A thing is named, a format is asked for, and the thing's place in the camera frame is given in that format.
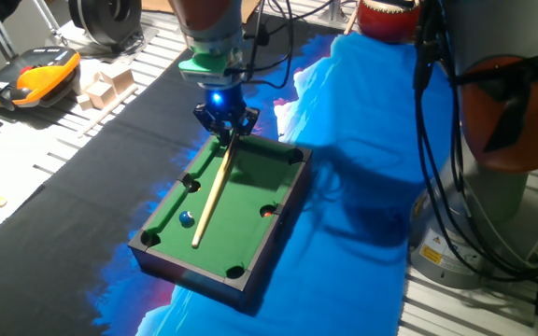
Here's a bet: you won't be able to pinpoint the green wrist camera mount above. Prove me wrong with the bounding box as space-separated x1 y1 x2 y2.
177 52 245 88

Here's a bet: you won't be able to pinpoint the medium wooden cube block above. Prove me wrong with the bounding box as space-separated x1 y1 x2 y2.
85 81 117 110

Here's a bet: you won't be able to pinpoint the wooden drumstick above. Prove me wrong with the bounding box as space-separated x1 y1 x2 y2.
343 7 360 36

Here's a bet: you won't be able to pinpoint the thin metal tripod leg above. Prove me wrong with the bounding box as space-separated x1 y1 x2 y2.
33 0 61 34

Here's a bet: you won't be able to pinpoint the blue black printed cloth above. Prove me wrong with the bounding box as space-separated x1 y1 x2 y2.
0 11 460 336

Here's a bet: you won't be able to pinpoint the wooden pool cue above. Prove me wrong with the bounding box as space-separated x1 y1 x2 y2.
191 134 241 249

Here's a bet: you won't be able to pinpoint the black round fan housing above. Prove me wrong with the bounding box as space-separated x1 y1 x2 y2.
66 0 143 48

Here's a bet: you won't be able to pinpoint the large wooden cube block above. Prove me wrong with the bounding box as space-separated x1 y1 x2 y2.
100 64 135 95

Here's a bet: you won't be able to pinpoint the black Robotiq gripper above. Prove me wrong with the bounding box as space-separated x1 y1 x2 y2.
193 83 261 147

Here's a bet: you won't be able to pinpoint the orange black teach pendant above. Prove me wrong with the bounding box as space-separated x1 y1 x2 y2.
0 46 82 112

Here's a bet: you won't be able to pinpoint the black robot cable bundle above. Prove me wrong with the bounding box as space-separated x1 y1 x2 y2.
224 0 538 281

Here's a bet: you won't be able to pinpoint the wooden blocks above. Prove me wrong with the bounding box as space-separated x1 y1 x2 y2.
78 83 139 138

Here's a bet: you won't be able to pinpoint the mini green pool table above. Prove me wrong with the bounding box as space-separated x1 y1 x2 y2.
127 123 314 313

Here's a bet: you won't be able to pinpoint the red drum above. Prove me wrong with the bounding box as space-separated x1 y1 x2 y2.
356 0 423 44

